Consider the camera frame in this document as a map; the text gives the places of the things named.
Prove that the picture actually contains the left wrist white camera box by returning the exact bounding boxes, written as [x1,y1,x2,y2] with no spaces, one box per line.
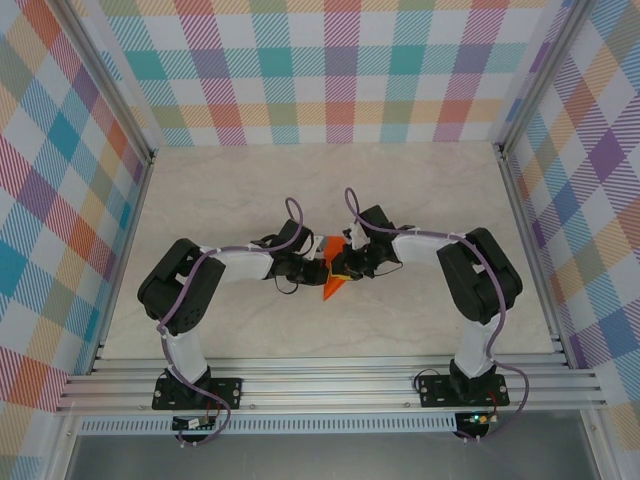
[304,234,329,261]

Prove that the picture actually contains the aluminium corner post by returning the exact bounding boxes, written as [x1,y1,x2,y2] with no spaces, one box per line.
[58,0,157,164]
[497,0,591,156]

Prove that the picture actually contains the aluminium mounting rail frame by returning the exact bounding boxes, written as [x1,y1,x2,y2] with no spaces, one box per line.
[55,354,609,415]

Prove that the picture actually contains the thin black wire loop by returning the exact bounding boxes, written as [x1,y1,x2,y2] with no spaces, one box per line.
[414,367,454,394]

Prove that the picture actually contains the slotted white cable duct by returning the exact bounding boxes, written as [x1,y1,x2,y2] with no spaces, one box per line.
[79,418,459,435]

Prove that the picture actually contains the thin red black wires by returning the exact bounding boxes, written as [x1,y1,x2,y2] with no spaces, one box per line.
[203,398,225,427]

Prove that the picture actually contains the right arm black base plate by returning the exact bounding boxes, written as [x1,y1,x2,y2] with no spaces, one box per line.
[418,373,510,409]

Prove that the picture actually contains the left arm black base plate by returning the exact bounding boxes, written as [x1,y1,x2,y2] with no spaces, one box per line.
[152,377,244,412]

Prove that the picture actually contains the aluminium side rail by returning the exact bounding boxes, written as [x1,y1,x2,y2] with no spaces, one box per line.
[493,143,576,369]
[88,149,157,375]

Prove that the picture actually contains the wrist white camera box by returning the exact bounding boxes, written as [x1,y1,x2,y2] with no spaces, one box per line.
[342,224,370,252]
[304,234,329,261]

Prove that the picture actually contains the orange paper sheet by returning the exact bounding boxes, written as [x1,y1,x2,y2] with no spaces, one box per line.
[321,235,351,303]

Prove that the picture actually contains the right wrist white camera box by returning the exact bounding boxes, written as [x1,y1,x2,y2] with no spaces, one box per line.
[342,224,370,252]

